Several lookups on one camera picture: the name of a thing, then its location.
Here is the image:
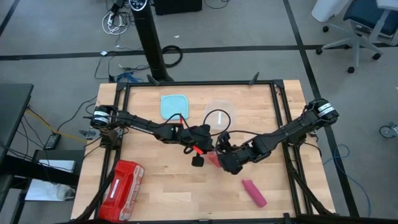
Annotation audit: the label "yellow cable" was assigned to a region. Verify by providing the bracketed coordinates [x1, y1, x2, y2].
[25, 108, 90, 144]

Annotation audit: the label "black desk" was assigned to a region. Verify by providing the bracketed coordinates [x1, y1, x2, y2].
[0, 83, 35, 158]

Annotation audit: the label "white power strip cables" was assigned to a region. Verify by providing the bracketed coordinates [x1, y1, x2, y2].
[101, 8, 130, 36]

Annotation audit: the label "pink elastic bandage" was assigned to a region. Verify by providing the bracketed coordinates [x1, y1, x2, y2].
[241, 178, 269, 209]

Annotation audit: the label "clear plastic container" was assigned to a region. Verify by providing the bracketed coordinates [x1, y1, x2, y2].
[203, 98, 236, 130]

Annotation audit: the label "grey caster wheel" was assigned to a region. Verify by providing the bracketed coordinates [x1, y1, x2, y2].
[379, 122, 398, 139]

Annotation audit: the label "black side stand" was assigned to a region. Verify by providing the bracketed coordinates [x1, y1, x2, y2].
[0, 149, 86, 224]

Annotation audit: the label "light blue container lid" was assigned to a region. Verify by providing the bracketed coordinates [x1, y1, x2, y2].
[160, 94, 190, 121]

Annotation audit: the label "blue floor cable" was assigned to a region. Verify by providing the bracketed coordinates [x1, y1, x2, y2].
[322, 144, 373, 218]
[115, 71, 141, 83]

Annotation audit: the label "red plastic case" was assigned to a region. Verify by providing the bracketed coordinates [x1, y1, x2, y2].
[98, 159, 146, 223]

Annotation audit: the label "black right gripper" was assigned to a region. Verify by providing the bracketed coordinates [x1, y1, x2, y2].
[221, 139, 254, 175]

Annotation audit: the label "black tower fan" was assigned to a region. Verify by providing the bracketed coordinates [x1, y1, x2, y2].
[128, 0, 175, 83]

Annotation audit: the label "white waste bin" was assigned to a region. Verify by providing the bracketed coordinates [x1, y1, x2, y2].
[311, 0, 351, 23]

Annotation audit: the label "white box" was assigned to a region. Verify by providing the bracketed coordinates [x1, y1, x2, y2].
[38, 159, 76, 174]

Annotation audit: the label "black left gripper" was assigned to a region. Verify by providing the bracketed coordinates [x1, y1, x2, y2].
[186, 123, 216, 167]

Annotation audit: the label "office chair blue seat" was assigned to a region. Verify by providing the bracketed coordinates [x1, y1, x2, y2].
[315, 0, 398, 75]

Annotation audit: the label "clear plastic bottle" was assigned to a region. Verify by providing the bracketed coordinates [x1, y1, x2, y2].
[45, 182, 77, 201]

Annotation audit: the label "black box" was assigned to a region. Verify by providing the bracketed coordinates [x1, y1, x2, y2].
[153, 0, 203, 16]

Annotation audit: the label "black coiled cable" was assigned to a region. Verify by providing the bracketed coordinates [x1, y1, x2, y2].
[161, 45, 184, 68]

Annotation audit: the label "grey metal bracket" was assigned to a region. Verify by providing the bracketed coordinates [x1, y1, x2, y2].
[78, 128, 98, 140]

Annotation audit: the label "black power adapter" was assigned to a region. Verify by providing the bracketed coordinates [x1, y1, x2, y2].
[43, 133, 62, 151]

